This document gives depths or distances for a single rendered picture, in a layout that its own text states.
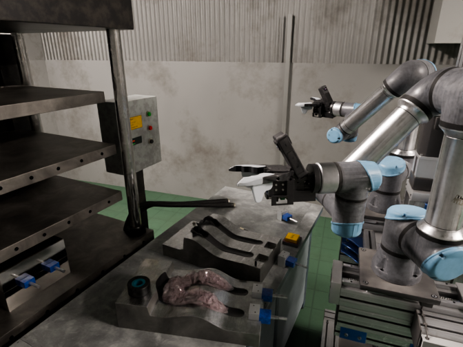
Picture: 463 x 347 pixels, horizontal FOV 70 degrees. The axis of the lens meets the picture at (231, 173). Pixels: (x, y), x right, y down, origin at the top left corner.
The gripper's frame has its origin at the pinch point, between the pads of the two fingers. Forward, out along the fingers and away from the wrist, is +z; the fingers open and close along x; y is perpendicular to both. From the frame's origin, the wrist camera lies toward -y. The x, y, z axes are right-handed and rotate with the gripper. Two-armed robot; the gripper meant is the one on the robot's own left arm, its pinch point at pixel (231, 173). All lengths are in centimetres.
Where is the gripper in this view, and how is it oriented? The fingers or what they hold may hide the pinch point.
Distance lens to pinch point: 75.9
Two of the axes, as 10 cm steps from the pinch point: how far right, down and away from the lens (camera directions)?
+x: -1.2, -2.2, 9.7
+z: -9.9, 0.4, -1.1
